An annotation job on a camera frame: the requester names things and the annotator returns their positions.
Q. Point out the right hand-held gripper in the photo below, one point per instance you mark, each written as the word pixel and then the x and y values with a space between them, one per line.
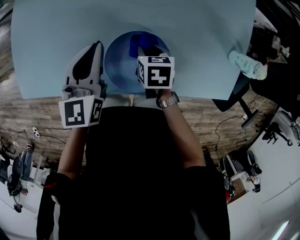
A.
pixel 159 75

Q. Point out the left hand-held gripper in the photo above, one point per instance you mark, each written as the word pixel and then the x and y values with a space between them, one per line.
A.
pixel 75 112

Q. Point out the blue cloth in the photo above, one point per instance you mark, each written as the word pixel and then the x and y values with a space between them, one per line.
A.
pixel 138 41

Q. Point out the big light blue plate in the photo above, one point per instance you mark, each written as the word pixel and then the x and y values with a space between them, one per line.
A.
pixel 119 68

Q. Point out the person's right forearm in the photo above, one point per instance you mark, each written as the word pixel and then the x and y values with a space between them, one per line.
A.
pixel 185 138

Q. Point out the person's left forearm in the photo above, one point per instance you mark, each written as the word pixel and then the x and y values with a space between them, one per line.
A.
pixel 71 152

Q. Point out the silver wristwatch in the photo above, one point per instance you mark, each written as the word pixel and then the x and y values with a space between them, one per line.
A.
pixel 168 100

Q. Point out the white power strip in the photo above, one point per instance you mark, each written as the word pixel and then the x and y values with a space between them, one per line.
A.
pixel 35 133

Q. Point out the person's black clothing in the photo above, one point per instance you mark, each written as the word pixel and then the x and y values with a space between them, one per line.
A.
pixel 140 175

